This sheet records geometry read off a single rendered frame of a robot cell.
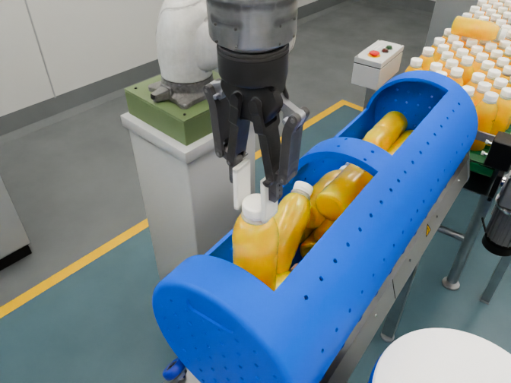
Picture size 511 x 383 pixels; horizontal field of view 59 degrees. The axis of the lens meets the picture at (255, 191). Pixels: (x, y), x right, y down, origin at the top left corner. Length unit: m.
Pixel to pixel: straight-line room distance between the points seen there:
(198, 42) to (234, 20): 0.86
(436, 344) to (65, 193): 2.44
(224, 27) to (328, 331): 0.44
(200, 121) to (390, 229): 0.69
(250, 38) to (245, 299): 0.34
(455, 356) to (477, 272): 1.68
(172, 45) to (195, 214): 0.52
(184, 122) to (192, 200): 0.27
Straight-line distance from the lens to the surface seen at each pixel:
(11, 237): 2.46
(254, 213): 0.59
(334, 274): 0.70
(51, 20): 3.60
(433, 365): 0.83
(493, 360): 0.88
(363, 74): 1.66
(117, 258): 2.43
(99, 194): 2.85
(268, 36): 0.44
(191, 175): 1.36
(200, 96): 1.36
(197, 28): 1.29
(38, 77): 3.65
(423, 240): 1.27
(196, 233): 1.51
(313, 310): 0.66
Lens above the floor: 1.72
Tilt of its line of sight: 39 degrees down
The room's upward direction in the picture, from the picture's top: straight up
